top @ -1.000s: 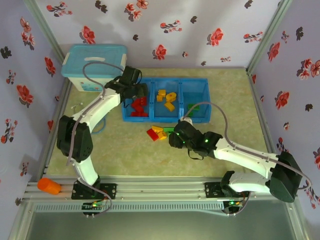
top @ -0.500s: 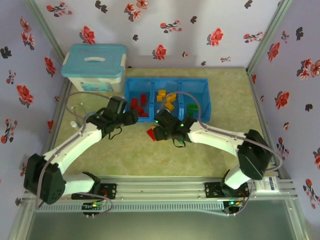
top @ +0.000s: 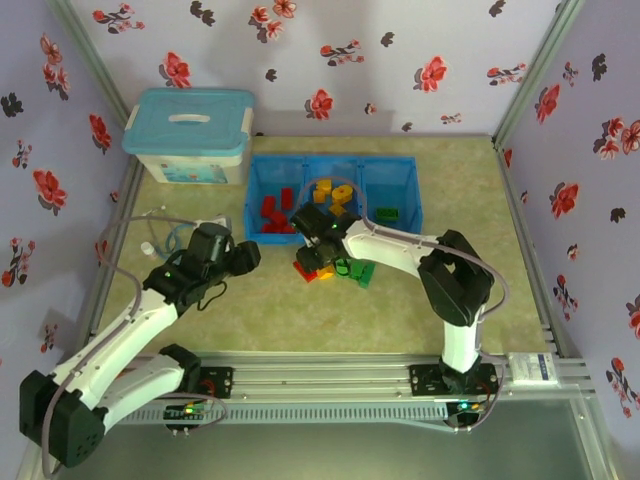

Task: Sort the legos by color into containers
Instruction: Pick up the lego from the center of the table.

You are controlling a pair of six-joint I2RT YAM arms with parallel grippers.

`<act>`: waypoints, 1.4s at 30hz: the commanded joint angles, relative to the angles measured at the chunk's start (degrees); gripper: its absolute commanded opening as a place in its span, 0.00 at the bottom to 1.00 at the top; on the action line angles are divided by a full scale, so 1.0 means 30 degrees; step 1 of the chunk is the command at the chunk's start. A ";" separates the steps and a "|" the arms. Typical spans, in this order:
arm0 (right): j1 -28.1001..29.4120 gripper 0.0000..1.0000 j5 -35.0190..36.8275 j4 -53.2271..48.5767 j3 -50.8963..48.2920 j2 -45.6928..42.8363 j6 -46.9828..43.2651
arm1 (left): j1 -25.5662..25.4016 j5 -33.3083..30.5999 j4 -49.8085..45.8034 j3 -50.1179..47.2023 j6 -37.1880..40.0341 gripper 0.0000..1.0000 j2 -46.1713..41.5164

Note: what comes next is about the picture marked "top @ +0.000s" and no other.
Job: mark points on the yellow lego brick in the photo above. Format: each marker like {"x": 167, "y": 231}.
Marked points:
{"x": 326, "y": 273}
{"x": 318, "y": 196}
{"x": 325, "y": 186}
{"x": 337, "y": 210}

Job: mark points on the red lego brick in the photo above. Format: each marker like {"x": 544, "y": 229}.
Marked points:
{"x": 287, "y": 229}
{"x": 276, "y": 219}
{"x": 286, "y": 197}
{"x": 268, "y": 205}
{"x": 305, "y": 273}
{"x": 270, "y": 228}

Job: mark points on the light green lego brick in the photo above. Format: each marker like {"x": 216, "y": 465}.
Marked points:
{"x": 356, "y": 270}

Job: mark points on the long green lego brick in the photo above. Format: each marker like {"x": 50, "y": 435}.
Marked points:
{"x": 368, "y": 276}

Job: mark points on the dark green lego brick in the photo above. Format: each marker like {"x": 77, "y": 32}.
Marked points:
{"x": 387, "y": 214}

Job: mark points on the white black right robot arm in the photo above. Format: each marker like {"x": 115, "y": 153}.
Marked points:
{"x": 395, "y": 245}

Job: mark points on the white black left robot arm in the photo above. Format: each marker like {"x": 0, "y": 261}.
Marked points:
{"x": 115, "y": 335}

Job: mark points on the blue tube stethoscope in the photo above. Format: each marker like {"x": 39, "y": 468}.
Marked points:
{"x": 172, "y": 235}

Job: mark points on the small white bottle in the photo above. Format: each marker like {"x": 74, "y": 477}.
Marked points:
{"x": 146, "y": 248}

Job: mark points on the blue plastic bin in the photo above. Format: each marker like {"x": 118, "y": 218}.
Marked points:
{"x": 390, "y": 172}
{"x": 272, "y": 170}
{"x": 332, "y": 167}

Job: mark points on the white storage box blue lid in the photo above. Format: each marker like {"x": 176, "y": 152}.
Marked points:
{"x": 190, "y": 135}

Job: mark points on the white labelled box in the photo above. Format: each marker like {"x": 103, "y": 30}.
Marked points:
{"x": 532, "y": 369}

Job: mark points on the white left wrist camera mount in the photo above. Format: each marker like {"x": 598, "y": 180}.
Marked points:
{"x": 222, "y": 220}

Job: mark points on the aluminium frame side rail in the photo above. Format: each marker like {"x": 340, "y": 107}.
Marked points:
{"x": 106, "y": 290}
{"x": 531, "y": 250}

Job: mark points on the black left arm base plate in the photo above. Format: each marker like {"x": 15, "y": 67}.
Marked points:
{"x": 222, "y": 382}

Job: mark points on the aluminium mounting rail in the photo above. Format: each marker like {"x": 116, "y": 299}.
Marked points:
{"x": 320, "y": 382}

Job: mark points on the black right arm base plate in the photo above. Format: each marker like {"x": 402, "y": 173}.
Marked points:
{"x": 425, "y": 382}

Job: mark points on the aluminium frame post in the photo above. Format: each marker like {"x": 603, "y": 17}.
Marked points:
{"x": 90, "y": 60}
{"x": 542, "y": 60}

